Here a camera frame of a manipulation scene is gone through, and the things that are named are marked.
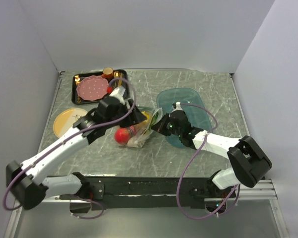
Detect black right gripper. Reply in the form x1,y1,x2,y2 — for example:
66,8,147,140
151,113,182,137

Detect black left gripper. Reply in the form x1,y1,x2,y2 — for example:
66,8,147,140
105,99,147,129

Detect green toy long beans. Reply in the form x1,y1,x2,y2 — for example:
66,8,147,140
150,108,162,126

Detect red toy apple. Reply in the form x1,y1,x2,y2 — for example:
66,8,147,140
114,128,131,144

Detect yellow toy lemon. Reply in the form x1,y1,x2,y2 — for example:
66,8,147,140
142,111,153,123

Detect clear polka dot zip bag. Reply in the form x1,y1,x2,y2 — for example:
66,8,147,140
116,107,157,146

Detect white toy daikon radish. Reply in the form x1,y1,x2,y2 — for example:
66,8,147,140
127,136,147,148

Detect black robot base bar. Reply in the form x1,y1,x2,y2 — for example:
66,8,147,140
60,176,232,211

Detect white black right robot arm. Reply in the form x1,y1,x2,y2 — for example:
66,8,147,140
151,110,272,197

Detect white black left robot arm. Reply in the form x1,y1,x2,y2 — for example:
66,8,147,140
6,95,147,210

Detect teal transparent plastic container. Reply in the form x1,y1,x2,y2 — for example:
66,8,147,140
156,87,213,149

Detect pink polka dot plate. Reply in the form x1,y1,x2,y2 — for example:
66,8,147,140
77,75,109,101

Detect black serving tray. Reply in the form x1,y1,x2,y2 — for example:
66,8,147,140
72,71,130,105

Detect gold spoon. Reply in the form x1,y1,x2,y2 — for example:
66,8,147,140
113,71,120,78

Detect orange cup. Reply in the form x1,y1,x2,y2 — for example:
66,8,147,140
101,67,114,80

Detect cream round plate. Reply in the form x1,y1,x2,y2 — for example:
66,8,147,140
53,108,87,138

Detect gold fork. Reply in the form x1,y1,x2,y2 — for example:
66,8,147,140
74,75,81,103

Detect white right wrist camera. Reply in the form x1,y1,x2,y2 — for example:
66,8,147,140
172,102,182,112

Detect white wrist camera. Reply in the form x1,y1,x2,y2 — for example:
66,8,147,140
109,86,126,104
172,102,182,112

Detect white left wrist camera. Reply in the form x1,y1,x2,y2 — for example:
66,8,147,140
109,86,126,104

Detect aluminium frame rail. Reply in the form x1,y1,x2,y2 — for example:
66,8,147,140
14,178,279,202

